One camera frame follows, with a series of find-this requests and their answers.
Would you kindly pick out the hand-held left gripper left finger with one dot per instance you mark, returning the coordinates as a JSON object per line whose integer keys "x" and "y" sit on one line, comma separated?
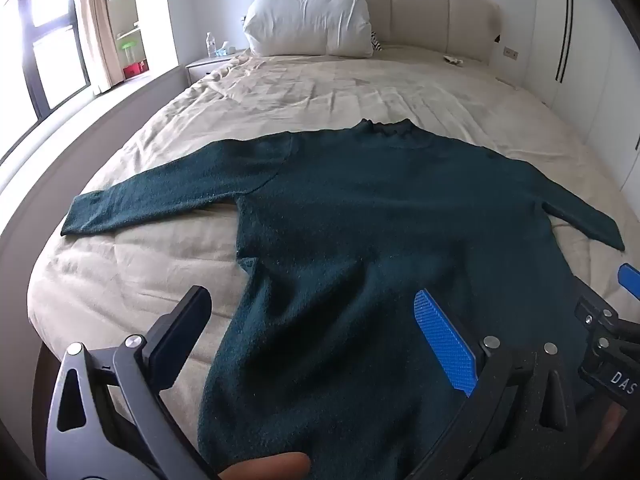
{"x": 180, "y": 337}

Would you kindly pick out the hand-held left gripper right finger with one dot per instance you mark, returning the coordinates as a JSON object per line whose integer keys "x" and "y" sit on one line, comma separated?
{"x": 445, "y": 342}

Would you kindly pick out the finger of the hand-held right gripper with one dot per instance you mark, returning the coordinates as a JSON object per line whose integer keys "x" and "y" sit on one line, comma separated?
{"x": 592, "y": 300}
{"x": 631, "y": 282}

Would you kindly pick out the dark teal knit sweater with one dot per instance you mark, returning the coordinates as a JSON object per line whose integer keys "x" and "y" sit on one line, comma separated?
{"x": 350, "y": 210}

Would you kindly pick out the person's right hand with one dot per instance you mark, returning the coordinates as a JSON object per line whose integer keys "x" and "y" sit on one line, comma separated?
{"x": 616, "y": 422}

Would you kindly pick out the person's left hand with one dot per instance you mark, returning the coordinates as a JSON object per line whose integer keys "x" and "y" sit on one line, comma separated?
{"x": 267, "y": 466}

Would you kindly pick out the white wardrobe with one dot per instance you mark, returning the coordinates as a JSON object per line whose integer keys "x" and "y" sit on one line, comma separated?
{"x": 595, "y": 60}

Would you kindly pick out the red box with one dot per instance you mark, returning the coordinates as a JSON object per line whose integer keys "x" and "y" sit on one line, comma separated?
{"x": 135, "y": 69}

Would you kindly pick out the beige bed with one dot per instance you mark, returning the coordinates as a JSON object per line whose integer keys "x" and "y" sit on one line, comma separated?
{"x": 325, "y": 95}

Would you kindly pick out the white nightstand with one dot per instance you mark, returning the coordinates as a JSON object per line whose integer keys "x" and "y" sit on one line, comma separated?
{"x": 212, "y": 64}

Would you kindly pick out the small white item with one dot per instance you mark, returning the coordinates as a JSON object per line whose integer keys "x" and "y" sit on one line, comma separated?
{"x": 454, "y": 60}

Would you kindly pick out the green plastic container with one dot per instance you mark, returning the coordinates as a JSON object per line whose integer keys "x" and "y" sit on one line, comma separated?
{"x": 128, "y": 52}

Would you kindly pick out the small clear container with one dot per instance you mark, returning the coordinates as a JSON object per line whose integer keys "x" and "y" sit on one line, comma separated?
{"x": 227, "y": 49}

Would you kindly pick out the clear water bottle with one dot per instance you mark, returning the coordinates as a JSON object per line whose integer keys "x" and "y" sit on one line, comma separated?
{"x": 210, "y": 45}

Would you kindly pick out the black white striped cloth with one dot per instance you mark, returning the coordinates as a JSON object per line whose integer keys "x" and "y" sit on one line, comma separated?
{"x": 376, "y": 41}

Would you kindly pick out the black framed window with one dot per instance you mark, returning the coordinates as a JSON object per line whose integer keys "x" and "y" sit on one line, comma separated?
{"x": 50, "y": 45}

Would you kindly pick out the beige curtain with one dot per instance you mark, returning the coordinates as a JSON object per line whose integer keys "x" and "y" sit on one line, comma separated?
{"x": 97, "y": 25}

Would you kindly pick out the white open shelf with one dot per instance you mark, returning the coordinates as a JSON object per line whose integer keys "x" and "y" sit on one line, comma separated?
{"x": 127, "y": 10}

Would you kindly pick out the beige padded headboard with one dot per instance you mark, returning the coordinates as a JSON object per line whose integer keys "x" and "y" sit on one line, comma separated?
{"x": 430, "y": 5}

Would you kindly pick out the white pillow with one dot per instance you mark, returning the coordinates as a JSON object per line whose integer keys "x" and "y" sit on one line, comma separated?
{"x": 310, "y": 17}

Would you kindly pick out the wall socket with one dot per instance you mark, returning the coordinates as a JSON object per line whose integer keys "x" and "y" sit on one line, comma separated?
{"x": 510, "y": 52}

